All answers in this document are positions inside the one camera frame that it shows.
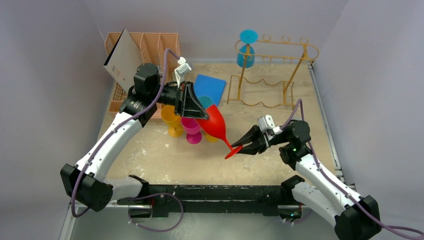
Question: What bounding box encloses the pink plastic file organizer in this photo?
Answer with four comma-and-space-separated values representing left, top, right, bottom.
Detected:
108, 32, 182, 115

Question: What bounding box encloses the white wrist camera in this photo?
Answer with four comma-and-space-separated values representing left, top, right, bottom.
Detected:
174, 56, 194, 87
257, 114, 283, 136

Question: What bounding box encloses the gold metal wine glass rack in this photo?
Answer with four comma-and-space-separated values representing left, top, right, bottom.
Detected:
226, 34, 320, 109

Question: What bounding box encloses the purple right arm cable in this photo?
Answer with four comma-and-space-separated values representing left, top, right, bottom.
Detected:
281, 98, 424, 240

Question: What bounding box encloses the red wine glass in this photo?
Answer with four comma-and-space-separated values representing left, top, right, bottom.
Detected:
195, 104, 243, 159

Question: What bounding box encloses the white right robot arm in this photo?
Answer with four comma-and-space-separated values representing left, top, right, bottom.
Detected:
232, 116, 382, 240

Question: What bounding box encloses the blue notebook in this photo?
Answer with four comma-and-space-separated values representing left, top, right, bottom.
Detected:
194, 74, 227, 106

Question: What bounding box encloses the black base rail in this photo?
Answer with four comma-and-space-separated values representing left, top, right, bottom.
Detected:
117, 184, 308, 221

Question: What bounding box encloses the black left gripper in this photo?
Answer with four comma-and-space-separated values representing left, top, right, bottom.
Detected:
150, 80, 209, 119

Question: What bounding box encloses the magenta wine glass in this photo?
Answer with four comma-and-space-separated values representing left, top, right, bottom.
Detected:
181, 117, 202, 145

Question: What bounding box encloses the light blue wine glass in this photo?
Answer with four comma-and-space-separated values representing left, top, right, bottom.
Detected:
236, 29, 258, 69
198, 96, 214, 110

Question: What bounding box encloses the yellow wine glass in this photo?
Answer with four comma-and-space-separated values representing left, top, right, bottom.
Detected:
160, 105, 184, 138
204, 132, 219, 143

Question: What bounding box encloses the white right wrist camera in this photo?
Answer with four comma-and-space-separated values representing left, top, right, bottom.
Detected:
257, 114, 283, 136

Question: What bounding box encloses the light blue front wine glass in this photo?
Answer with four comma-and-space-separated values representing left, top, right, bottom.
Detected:
198, 96, 214, 110

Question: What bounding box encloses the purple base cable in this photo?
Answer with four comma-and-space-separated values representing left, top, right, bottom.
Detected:
127, 192, 185, 233

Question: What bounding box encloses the yellow front wine glass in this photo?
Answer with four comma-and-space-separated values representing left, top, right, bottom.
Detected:
160, 105, 184, 138

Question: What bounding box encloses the grey board in organizer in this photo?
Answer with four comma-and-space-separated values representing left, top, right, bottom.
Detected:
103, 28, 143, 90

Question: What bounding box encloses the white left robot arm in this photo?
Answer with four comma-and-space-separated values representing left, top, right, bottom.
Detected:
60, 62, 209, 217

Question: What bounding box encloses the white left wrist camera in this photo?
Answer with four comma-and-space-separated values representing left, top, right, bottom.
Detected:
174, 56, 194, 87

